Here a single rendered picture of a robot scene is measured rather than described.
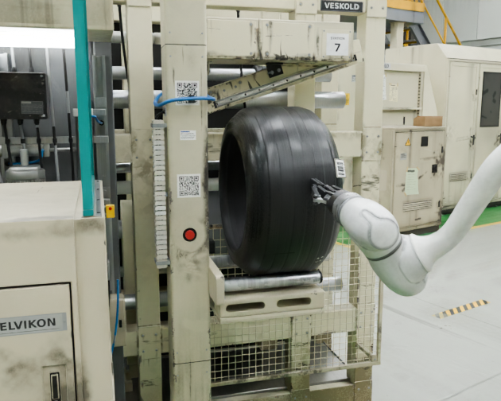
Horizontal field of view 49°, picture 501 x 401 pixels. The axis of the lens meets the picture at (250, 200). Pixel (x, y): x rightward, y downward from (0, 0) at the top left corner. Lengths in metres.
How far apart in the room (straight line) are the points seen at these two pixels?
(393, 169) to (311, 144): 4.56
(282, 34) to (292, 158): 0.61
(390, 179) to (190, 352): 4.61
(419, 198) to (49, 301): 5.82
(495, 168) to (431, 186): 5.47
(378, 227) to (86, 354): 0.67
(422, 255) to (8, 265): 0.91
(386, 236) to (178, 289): 0.81
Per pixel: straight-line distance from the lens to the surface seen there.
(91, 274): 1.09
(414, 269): 1.40
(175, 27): 1.78
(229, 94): 2.20
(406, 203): 6.49
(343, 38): 2.22
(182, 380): 1.98
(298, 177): 1.67
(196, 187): 1.79
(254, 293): 1.85
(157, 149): 1.77
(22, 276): 1.09
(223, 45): 2.07
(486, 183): 1.33
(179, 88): 1.76
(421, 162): 6.60
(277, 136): 1.71
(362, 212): 1.32
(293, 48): 2.14
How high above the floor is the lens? 1.47
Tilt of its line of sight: 10 degrees down
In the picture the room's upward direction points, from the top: straight up
